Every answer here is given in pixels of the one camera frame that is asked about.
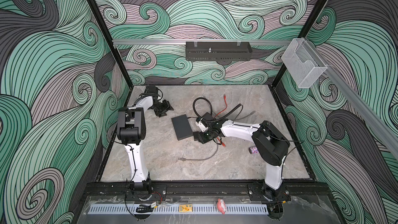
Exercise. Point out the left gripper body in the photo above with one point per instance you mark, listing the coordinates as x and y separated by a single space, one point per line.
161 108

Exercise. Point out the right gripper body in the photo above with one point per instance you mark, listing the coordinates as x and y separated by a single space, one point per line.
209 129

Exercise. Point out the black network switch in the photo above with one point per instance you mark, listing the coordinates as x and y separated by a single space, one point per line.
182 127

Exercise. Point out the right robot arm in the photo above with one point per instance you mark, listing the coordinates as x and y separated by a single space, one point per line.
272 146

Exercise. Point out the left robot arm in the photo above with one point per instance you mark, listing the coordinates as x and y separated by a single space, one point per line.
131 130

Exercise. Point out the glittery purple microphone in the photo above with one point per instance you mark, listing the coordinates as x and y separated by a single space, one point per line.
253 150

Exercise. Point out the yellow label tag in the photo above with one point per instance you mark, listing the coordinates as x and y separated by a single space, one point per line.
185 208

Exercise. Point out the black wall-mounted tray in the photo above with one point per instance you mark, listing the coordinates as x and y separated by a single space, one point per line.
219 51

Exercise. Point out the pink toy on duct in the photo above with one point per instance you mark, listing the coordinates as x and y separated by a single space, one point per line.
221 206

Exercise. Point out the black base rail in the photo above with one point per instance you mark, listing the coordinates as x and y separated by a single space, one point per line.
254 190

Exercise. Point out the clear plastic wall bin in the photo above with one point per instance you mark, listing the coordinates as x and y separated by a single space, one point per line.
304 63

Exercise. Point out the white slotted cable duct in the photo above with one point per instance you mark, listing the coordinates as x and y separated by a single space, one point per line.
198 209

